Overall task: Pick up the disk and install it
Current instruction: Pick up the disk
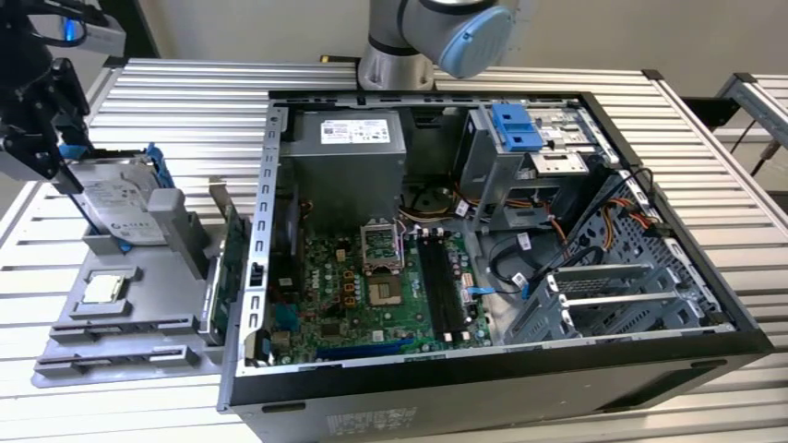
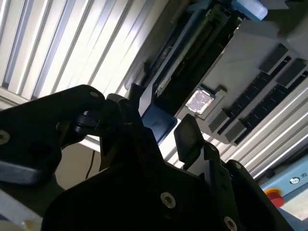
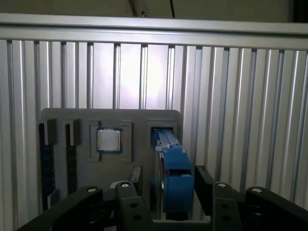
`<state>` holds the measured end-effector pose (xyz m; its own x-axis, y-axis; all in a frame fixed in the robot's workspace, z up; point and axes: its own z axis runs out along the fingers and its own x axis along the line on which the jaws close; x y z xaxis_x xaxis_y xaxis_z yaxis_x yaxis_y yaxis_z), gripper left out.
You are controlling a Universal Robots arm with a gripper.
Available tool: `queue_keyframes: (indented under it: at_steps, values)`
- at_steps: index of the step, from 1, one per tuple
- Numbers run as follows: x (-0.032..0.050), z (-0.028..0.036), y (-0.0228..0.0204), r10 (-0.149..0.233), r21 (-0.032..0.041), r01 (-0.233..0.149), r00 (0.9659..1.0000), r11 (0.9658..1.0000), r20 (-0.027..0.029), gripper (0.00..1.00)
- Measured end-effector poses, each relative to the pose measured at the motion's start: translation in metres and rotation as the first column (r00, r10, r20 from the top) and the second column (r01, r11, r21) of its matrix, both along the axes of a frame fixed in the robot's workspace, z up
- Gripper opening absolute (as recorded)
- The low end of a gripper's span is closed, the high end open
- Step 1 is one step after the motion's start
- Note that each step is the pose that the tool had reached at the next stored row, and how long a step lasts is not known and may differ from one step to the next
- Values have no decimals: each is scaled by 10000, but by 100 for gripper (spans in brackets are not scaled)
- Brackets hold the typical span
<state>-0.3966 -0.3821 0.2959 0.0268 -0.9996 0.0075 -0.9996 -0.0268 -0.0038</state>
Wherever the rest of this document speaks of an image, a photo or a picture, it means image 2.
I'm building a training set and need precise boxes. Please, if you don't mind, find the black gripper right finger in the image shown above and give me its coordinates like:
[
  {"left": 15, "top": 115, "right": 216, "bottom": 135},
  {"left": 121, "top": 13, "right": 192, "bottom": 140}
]
[{"left": 173, "top": 114, "right": 295, "bottom": 231}]

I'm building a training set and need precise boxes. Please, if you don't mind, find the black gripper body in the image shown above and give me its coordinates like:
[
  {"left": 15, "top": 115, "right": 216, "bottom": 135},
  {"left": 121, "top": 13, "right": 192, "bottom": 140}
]
[{"left": 42, "top": 161, "right": 241, "bottom": 231}]

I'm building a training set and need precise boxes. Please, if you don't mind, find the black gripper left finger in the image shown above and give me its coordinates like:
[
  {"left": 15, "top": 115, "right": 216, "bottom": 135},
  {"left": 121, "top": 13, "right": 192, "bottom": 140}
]
[{"left": 0, "top": 83, "right": 167, "bottom": 187}]

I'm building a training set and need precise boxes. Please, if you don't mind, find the hard disk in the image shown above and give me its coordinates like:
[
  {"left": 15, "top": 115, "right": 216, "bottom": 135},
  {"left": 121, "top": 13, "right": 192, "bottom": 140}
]
[{"left": 141, "top": 0, "right": 268, "bottom": 146}]

